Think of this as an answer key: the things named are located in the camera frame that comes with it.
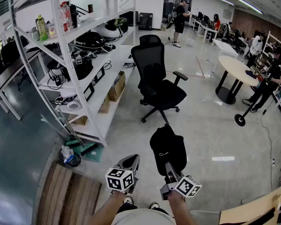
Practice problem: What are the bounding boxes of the long white desk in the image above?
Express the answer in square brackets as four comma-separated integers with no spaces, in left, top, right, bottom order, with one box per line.
[189,15,220,44]

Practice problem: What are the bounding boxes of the person's white shirt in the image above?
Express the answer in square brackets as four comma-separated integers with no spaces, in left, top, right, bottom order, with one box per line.
[111,208,176,225]

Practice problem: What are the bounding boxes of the white rectangular table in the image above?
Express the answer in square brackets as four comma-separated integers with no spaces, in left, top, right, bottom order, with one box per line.
[212,38,239,74]

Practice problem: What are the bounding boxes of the person's black trousers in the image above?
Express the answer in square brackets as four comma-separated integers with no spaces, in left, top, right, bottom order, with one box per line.
[118,202,171,217]

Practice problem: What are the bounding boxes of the green black helmet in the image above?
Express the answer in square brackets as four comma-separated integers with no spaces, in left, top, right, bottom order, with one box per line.
[106,17,128,34]

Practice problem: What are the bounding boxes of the black balcony railing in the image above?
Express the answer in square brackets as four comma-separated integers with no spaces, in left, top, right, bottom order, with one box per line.
[0,0,15,21]

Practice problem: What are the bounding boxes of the flat cardboard box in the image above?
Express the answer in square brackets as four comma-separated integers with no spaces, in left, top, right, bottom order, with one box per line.
[67,113,89,126]

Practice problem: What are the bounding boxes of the round beige table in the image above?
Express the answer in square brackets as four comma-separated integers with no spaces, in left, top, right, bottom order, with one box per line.
[215,55,260,105]

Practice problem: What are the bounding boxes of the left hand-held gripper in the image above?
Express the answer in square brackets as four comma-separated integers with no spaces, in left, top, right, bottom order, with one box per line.
[105,154,141,195]

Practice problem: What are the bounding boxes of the clear bottle red label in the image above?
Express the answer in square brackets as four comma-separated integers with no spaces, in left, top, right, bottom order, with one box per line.
[60,1,73,32]

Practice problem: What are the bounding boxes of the black office chair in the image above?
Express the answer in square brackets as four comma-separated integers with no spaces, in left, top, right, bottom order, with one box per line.
[131,34,188,124]

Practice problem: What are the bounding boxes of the black round-base stand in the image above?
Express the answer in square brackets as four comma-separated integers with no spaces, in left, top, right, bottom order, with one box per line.
[234,85,268,127]

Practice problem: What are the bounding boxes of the black suitcase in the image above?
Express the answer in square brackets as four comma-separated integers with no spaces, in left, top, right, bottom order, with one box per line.
[138,12,153,31]

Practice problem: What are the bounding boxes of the black cable bundle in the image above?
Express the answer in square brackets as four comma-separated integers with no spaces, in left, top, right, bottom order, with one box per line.
[46,60,71,88]

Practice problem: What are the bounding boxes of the green dustpan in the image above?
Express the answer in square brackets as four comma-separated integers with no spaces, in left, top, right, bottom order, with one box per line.
[65,136,105,163]

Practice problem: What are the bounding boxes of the small white bottle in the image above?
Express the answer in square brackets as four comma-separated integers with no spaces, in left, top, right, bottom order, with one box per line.
[48,20,56,37]

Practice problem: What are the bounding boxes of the wooden steps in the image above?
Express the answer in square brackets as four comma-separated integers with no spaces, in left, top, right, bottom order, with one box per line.
[36,162,103,225]

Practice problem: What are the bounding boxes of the black trash bin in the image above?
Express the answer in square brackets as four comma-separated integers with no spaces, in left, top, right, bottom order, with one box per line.
[59,144,81,167]

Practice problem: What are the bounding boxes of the white metal shelving unit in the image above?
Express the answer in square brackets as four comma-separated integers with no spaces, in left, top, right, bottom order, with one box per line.
[8,0,137,147]

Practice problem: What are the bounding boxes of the person's right forearm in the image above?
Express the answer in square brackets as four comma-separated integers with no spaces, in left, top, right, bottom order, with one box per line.
[167,193,198,225]

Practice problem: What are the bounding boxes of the black cap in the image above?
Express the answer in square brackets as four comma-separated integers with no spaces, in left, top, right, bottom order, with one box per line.
[149,125,187,176]

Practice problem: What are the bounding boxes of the black thermos bottle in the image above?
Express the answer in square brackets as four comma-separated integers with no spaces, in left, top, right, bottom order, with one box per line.
[69,4,79,29]

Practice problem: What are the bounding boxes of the white round device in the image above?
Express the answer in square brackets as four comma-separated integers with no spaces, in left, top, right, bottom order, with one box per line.
[60,91,81,111]

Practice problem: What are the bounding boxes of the small cardboard box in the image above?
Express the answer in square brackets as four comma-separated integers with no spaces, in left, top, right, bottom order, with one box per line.
[98,95,111,114]

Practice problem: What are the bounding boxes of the large cardboard box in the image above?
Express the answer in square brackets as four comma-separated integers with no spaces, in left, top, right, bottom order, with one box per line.
[107,71,126,102]

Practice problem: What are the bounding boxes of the person's left forearm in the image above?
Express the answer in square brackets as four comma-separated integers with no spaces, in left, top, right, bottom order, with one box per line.
[84,191,129,225]

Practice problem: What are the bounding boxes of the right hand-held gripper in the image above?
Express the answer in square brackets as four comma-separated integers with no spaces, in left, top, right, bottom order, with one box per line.
[159,162,202,201]

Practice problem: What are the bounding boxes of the green drink bottle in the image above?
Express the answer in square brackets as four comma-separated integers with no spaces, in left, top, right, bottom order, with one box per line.
[36,15,49,41]

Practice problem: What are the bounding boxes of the black desk white legs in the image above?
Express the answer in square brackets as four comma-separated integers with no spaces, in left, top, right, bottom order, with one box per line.
[0,35,42,121]

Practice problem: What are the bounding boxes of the black headset device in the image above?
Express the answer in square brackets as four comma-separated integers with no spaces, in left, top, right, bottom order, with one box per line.
[70,50,94,81]

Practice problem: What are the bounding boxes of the black framed tablet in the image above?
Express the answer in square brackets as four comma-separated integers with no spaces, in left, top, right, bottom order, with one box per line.
[83,82,96,103]
[93,66,106,83]

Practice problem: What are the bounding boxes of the cardboard sheet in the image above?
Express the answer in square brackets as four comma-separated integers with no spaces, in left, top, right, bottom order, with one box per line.
[219,186,281,225]

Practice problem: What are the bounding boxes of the white helmet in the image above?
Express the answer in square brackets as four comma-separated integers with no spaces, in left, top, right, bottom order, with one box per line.
[91,22,122,38]

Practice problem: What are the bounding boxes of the thin black floor cable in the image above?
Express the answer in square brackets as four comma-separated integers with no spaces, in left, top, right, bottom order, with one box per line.
[259,106,276,192]

